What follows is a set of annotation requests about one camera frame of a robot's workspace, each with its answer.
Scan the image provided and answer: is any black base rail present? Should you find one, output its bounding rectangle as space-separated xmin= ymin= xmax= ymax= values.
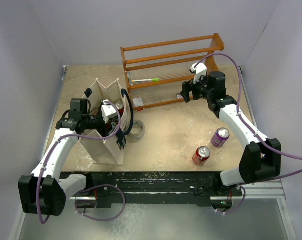
xmin=74 ymin=171 xmax=242 ymax=208

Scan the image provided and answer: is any beige canvas tote bag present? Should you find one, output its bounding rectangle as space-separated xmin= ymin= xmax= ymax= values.
xmin=80 ymin=79 xmax=134 ymax=165

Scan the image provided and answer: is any purple soda can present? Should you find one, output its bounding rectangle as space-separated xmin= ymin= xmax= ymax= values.
xmin=211 ymin=127 xmax=230 ymax=148

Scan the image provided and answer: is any white card on shelf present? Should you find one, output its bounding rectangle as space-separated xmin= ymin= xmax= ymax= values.
xmin=132 ymin=97 xmax=144 ymax=107

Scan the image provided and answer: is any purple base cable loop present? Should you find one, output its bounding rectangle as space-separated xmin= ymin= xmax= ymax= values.
xmin=74 ymin=184 xmax=126 ymax=222

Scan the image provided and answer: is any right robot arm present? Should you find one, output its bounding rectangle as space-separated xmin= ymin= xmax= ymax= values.
xmin=180 ymin=71 xmax=281 ymax=196

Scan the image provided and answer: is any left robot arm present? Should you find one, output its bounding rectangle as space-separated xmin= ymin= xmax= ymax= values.
xmin=18 ymin=98 xmax=120 ymax=217

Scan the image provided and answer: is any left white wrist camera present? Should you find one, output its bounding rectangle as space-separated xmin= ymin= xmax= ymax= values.
xmin=101 ymin=100 xmax=118 ymax=123

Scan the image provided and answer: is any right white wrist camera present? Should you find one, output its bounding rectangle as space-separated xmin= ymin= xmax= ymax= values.
xmin=189 ymin=63 xmax=207 ymax=84

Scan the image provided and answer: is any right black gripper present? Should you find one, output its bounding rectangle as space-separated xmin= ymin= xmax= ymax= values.
xmin=181 ymin=72 xmax=213 ymax=103

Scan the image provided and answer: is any orange wooden shelf rack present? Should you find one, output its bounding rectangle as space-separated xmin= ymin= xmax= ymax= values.
xmin=120 ymin=33 xmax=224 ymax=111

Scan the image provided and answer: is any green and white pen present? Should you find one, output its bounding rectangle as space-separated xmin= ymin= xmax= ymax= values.
xmin=131 ymin=78 xmax=160 ymax=83

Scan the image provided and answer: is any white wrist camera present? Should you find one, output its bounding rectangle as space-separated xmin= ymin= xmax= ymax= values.
xmin=101 ymin=100 xmax=118 ymax=123
xmin=189 ymin=63 xmax=207 ymax=84

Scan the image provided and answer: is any red cola can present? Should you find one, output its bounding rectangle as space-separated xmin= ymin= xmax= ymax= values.
xmin=192 ymin=146 xmax=211 ymax=166
xmin=115 ymin=100 xmax=124 ymax=115

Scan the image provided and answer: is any clear tape roll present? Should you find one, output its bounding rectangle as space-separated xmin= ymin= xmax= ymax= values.
xmin=128 ymin=120 xmax=145 ymax=140

